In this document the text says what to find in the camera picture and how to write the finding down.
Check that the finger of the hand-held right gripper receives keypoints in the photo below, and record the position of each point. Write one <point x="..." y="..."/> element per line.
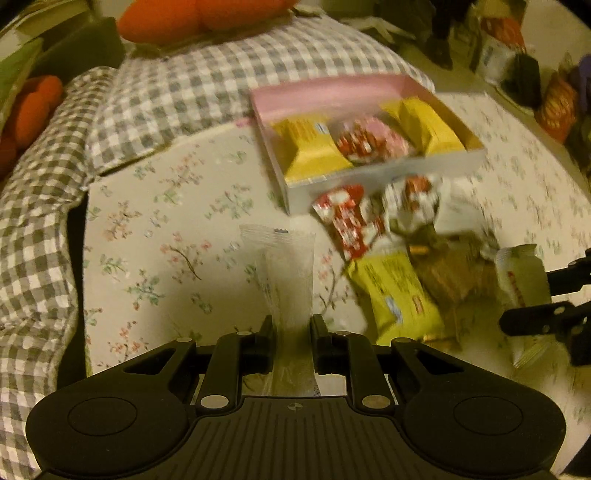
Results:
<point x="540" y="319"/>
<point x="572" y="277"/>

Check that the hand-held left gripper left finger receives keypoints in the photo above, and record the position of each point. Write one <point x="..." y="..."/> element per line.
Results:
<point x="267" y="350"/>

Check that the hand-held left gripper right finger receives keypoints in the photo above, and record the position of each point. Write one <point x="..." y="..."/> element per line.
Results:
<point x="318" y="346"/>

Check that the white red label packet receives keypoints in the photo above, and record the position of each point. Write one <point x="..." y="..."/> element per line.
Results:
<point x="519" y="281"/>

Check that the translucent white snack packet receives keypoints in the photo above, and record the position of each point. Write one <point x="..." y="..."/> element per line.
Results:
<point x="286" y="277"/>

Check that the clear brown pastry packet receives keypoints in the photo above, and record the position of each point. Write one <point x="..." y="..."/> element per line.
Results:
<point x="457" y="277"/>

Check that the small yellow snack packet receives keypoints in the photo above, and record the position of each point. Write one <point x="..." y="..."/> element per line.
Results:
<point x="397" y="295"/>

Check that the white nut print packet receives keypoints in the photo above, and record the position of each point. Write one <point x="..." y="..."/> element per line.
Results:
<point x="413" y="203"/>
<point x="461" y="207"/>

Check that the small red snack packet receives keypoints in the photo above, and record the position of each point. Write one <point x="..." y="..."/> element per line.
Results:
<point x="351" y="217"/>

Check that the pink cardboard box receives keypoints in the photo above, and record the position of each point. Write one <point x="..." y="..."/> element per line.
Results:
<point x="323" y="189"/>

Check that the large yellow snack packet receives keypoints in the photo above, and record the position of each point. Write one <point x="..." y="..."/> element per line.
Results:
<point x="309" y="152"/>

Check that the red and white snack packet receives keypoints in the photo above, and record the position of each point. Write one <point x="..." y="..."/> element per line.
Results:
<point x="358" y="145"/>

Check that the plain yellow snack packet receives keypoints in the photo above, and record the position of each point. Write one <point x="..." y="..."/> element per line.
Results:
<point x="429" y="127"/>

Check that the clear pink snack packet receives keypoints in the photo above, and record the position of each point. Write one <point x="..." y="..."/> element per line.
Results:
<point x="392" y="136"/>

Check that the floral tablecloth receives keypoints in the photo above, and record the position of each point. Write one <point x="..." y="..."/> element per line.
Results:
<point x="161" y="254"/>

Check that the white bag with orange print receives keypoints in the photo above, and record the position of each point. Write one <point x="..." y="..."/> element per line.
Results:
<point x="501" y="50"/>

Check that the grey checkered cushion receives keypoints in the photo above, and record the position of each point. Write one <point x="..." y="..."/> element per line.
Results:
<point x="221" y="74"/>
<point x="37" y="240"/>

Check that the small orange pumpkin cushion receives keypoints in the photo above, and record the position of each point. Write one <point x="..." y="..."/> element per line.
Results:
<point x="27" y="115"/>

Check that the large orange pumpkin cushion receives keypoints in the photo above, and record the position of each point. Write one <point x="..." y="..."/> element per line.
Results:
<point x="194" y="16"/>

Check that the green branch pattern pillow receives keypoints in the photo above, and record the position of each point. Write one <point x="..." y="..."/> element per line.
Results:
<point x="18" y="69"/>

